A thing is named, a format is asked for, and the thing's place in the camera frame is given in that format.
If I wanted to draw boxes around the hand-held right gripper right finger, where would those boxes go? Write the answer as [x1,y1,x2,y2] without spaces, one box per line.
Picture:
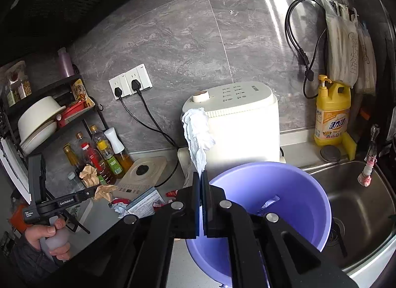
[202,176,358,288]

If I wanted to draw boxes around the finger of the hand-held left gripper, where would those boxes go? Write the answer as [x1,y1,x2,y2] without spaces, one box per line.
[81,186,101,201]

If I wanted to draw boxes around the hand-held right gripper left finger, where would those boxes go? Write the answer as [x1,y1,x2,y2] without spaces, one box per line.
[90,171,203,288]

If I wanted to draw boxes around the brown paper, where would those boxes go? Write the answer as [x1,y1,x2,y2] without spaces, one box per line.
[79,165,99,188]
[94,184,118,202]

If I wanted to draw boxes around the white tissue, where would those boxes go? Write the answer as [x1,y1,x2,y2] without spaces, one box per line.
[181,108,216,180]

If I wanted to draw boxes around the purple plastic bucket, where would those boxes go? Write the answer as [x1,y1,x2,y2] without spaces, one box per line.
[186,161,332,288]

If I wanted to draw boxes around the person's left forearm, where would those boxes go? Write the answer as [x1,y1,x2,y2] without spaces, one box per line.
[6,238,67,279]

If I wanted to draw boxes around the person's left hand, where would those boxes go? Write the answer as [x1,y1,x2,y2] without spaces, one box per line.
[25,217,72,261]

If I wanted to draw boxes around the white green printed packet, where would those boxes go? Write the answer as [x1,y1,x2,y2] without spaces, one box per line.
[71,198,93,223]

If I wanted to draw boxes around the small clear white-capped bottle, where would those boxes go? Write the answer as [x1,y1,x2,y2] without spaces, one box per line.
[67,172,82,191]

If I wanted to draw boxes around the white flat panel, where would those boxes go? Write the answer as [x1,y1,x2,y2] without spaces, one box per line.
[0,136,31,205]

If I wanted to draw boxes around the white and red crumpled wrapper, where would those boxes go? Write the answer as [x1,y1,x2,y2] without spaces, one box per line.
[108,198,130,217]

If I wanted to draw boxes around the green label oil bottle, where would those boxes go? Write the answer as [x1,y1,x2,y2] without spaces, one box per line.
[90,125,124,177]

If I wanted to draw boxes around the red label oil bottle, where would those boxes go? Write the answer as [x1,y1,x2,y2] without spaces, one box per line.
[77,132,116,185]

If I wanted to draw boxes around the white plate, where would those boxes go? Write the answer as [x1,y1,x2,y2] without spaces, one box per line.
[20,121,59,156]

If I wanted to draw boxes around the dark gold-capped sauce bottle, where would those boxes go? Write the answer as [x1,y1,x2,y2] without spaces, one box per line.
[63,143,81,168]

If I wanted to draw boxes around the blue and white carton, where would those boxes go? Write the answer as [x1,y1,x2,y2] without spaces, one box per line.
[127,186,166,218]

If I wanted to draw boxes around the silver wrapper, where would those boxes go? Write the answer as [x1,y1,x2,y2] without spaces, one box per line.
[257,195,280,214]

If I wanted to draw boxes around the white-capped glass oil dispenser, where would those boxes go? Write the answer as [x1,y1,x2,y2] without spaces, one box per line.
[104,127,134,172]

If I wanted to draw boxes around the cream kettle base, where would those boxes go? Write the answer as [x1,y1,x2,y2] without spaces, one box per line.
[116,156,168,200]

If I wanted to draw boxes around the red plate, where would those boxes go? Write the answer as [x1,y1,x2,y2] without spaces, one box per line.
[56,102,89,129]

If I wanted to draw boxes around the cream air fryer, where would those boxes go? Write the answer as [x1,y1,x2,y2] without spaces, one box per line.
[181,82,282,168]

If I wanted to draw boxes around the green spice jar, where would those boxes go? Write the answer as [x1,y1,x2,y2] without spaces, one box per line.
[5,85,20,107]

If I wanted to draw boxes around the black kitchen rack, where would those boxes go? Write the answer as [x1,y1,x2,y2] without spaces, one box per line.
[0,73,104,158]

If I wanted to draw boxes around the brown spice jar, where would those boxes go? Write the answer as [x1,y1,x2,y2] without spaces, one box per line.
[19,75,32,97]

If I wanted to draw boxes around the yellow snack packet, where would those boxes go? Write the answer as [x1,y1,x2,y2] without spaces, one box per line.
[71,78,95,109]

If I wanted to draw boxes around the clear plastic box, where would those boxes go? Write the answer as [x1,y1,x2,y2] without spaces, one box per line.
[5,60,27,86]

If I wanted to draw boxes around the purple bottle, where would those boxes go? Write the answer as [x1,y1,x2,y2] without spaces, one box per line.
[57,47,75,79]

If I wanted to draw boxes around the round metal lid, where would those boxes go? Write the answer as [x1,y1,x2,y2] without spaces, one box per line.
[320,145,341,163]

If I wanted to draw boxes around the stainless steel sink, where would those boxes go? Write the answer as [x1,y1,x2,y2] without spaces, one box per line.
[301,160,392,271]

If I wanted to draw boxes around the yellow sponge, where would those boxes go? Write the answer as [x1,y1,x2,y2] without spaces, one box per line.
[340,131,358,160]

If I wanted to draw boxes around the yellow detergent bottle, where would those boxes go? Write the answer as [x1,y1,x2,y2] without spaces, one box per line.
[314,74,351,147]

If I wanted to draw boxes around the chrome faucet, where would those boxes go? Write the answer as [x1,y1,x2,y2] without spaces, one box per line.
[369,124,382,159]

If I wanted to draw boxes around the white printed hanging bag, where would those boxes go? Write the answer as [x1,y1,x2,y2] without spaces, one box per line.
[325,0,359,89]
[356,9,378,95]

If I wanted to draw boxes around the black power cable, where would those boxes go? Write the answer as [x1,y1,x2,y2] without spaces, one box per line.
[131,79,183,152]
[114,86,180,188]

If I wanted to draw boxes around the white wall socket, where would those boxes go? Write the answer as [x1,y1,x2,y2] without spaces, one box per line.
[109,73,130,100]
[124,63,153,92]

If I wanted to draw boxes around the black looped appliance cord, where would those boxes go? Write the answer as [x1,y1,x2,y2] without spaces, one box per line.
[285,0,328,100]

